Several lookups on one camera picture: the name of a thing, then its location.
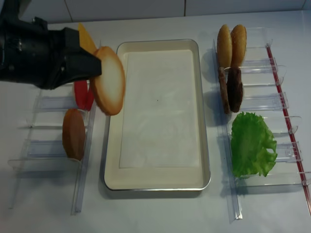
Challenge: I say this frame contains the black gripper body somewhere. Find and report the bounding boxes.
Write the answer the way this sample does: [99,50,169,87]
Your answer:
[0,16,65,89]

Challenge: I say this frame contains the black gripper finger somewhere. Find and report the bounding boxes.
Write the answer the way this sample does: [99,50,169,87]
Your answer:
[58,48,102,85]
[61,27,80,52]

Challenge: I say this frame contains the bun slice with white face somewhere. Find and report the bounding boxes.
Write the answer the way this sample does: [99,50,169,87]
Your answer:
[90,46,125,116]

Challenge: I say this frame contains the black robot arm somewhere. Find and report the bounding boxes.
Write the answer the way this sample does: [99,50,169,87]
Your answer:
[0,0,102,90]

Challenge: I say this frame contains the rear pale cheese slice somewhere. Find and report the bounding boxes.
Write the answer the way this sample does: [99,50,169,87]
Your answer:
[78,23,86,33]

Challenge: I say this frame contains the front yellow cheese slice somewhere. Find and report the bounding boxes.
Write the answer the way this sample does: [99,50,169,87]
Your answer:
[79,31,97,54]

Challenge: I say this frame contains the front red tomato slice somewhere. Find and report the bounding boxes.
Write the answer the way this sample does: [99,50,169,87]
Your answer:
[73,80,88,109]

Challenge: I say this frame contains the red tomato slice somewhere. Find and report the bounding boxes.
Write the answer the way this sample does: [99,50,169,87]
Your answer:
[73,80,88,109]
[85,86,94,111]

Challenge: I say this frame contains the rear red tomato slice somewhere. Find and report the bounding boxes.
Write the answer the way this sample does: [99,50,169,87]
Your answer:
[85,86,94,111]

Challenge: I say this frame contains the thin brown meat patty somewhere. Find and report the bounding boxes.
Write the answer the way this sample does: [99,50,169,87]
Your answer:
[218,67,230,114]

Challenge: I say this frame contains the dark brown meat patty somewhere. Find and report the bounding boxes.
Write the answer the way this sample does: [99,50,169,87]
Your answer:
[226,67,243,113]

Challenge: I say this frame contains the green lettuce leaf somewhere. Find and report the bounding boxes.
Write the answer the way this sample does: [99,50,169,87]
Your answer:
[230,112,277,178]

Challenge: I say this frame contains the brown bun slice left rack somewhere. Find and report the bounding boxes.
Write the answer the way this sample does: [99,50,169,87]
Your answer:
[62,109,86,161]

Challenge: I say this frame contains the left clear acrylic rack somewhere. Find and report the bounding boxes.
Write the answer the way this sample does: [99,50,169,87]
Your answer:
[8,82,96,215]

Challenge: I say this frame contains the clear acrylic rack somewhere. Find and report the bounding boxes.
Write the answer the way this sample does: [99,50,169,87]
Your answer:
[217,28,311,221]
[8,82,96,215]

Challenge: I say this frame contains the white paper liner sheet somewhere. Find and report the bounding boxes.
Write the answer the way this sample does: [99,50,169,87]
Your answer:
[120,50,199,168]

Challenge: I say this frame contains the cream metal baking tray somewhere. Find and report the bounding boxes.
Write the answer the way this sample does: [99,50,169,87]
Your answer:
[104,39,211,191]

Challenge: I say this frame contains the left golden bun top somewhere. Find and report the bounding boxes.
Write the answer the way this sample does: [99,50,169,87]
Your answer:
[217,24,232,68]

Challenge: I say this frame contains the golden bun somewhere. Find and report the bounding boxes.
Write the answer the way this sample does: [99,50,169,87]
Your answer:
[231,24,247,67]
[217,24,232,68]

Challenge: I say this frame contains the right golden bun top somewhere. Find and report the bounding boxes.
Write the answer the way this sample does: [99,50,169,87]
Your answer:
[231,24,247,67]

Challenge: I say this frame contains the right clear acrylic rack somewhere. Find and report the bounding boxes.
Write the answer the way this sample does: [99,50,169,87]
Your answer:
[217,28,311,221]

